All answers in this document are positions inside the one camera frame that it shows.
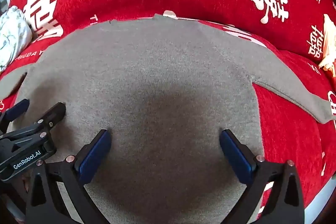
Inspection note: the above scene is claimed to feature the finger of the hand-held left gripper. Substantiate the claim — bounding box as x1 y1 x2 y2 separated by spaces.
31 102 66 136
0 98 30 135

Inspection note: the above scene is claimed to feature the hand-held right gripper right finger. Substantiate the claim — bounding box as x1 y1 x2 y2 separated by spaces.
219 129 305 224

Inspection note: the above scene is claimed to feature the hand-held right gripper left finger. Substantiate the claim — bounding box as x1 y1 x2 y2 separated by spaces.
25 129 112 224

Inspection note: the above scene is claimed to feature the grey knit sweater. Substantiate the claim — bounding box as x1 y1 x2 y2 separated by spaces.
0 13 336 224

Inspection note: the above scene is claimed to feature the cream orange cloth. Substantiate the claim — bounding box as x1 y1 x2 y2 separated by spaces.
318 13 336 81

